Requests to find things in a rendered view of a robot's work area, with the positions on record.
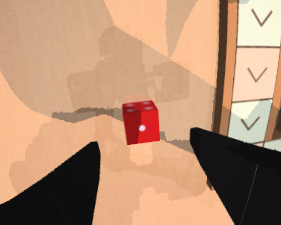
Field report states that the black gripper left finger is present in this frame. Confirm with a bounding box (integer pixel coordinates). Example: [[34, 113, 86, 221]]
[[0, 141, 102, 225]]

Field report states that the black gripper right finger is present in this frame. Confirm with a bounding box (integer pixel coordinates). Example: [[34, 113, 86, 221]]
[[189, 128, 281, 225]]

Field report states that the red die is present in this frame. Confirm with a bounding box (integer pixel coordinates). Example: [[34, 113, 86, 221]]
[[123, 100, 160, 145]]

